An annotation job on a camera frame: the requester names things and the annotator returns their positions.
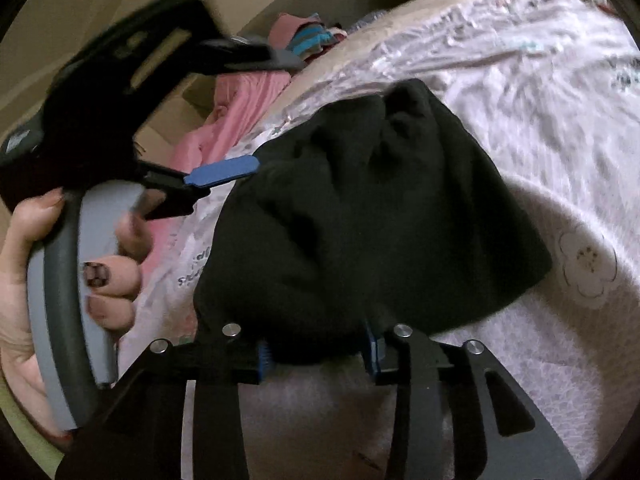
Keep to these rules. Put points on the person's left hand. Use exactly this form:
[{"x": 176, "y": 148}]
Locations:
[{"x": 114, "y": 282}]

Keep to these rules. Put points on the pink quilt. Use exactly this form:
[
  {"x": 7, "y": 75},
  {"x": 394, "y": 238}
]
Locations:
[{"x": 197, "y": 125}]

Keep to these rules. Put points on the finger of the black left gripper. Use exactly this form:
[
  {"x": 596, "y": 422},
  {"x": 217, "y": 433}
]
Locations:
[
  {"x": 237, "y": 55},
  {"x": 182, "y": 191}
]

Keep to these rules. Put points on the striped folded clothes stack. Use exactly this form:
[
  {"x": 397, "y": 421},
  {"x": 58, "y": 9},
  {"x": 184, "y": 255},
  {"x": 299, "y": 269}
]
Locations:
[{"x": 313, "y": 40}]

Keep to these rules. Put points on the light printed bed sheet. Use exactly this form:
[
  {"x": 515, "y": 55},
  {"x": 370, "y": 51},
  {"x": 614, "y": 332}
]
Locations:
[{"x": 550, "y": 89}]

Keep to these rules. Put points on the pink pillow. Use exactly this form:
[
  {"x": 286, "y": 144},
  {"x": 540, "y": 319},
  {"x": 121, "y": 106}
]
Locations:
[{"x": 285, "y": 27}]

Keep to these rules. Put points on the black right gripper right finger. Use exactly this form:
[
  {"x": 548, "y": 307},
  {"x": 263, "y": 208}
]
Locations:
[{"x": 459, "y": 413}]

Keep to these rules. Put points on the black printed t-shirt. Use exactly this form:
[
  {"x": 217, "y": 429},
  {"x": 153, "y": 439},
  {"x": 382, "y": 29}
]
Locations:
[{"x": 375, "y": 211}]

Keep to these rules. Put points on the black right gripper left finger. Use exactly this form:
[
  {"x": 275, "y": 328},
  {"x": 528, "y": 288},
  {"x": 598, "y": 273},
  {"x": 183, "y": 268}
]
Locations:
[{"x": 175, "y": 414}]

